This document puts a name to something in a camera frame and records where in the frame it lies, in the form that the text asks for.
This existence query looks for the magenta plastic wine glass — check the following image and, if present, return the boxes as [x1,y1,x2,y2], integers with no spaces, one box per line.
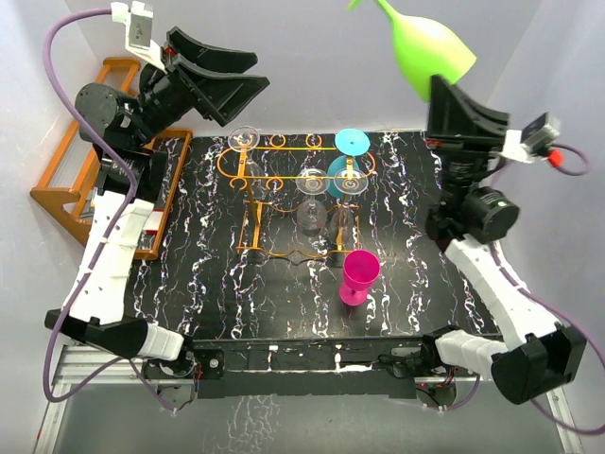
[339,250,381,306]

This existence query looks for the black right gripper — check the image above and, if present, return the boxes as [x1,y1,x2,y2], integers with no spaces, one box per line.
[423,72,508,213]

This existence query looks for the gold wire wine glass rack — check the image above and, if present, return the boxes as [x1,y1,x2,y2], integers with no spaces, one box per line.
[216,131,376,261]

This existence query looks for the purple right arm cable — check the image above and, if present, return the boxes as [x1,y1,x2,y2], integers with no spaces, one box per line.
[448,144,605,434]

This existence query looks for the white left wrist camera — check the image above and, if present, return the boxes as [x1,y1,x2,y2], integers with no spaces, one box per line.
[111,1,164,71]

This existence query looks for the green plastic wine glass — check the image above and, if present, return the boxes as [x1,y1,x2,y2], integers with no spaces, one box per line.
[376,0,477,102]

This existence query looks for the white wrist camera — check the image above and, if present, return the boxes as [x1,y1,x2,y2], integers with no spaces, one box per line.
[499,112,561,164]
[111,1,164,71]

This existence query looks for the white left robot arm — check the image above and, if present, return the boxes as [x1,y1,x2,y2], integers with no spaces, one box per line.
[44,27,269,377]

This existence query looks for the orange wooden shelf rack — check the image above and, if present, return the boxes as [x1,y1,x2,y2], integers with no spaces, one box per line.
[29,57,194,261]

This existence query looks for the clear short wine glass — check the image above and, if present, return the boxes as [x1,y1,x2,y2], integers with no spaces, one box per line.
[296,167,329,237]

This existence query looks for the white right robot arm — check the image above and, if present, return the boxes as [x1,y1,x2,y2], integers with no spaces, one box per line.
[421,75,587,405]

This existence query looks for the aluminium base frame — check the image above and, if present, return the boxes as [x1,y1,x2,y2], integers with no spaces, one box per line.
[35,370,584,453]

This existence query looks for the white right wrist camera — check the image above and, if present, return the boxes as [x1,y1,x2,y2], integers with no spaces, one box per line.
[499,112,561,164]

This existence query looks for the red and white eraser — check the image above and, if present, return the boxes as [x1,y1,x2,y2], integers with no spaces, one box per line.
[144,210,164,235]

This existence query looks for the teal plastic wine glass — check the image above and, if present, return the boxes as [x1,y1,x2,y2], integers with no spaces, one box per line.
[327,128,371,177]

